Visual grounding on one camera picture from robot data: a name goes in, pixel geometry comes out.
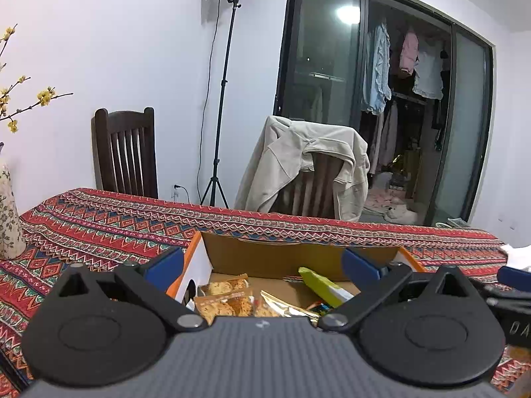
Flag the green white snack packet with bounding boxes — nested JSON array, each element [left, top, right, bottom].
[[297, 266, 362, 308]]

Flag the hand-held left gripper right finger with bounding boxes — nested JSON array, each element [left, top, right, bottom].
[[319, 247, 474, 333]]

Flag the beige jacket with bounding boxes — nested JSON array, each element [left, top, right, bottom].
[[234, 115, 371, 223]]

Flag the floral ceramic vase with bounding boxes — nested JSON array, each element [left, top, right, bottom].
[[0, 163, 28, 260]]

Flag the white shoes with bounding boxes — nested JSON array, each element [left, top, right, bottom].
[[383, 207, 418, 223]]

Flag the chair under jacket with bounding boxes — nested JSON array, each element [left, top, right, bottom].
[[277, 152, 347, 218]]

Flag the black sliding glass door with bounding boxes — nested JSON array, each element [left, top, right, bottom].
[[273, 0, 497, 227]]

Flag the black light cable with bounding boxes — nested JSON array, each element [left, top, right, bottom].
[[196, 2, 221, 206]]

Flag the brown white snack packet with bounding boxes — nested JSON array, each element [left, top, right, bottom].
[[194, 294, 255, 327], [197, 274, 250, 298]]

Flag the hanging light blue shirt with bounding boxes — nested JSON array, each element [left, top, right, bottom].
[[361, 20, 393, 116]]

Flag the hanging pale coats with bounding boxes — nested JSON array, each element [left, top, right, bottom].
[[369, 101, 399, 175]]

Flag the gold snack packet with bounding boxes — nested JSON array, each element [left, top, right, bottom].
[[259, 290, 321, 320]]

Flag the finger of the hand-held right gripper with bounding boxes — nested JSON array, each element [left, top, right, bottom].
[[497, 266, 531, 286]]

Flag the orange cardboard box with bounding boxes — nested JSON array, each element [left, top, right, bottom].
[[168, 231, 429, 321]]

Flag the white tissue paper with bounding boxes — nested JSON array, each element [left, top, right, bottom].
[[499, 243, 531, 273]]

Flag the yellow flower branches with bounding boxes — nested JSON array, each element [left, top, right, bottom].
[[0, 24, 74, 134]]

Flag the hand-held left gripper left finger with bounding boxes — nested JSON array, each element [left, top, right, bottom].
[[54, 247, 208, 333]]

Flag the dark wooden chair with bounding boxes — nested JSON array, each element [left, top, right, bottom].
[[92, 107, 159, 199]]

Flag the hanging pink garment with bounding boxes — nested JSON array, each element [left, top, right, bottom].
[[399, 28, 420, 76]]

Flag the hanging white garment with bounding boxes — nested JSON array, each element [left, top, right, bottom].
[[412, 38, 445, 100]]

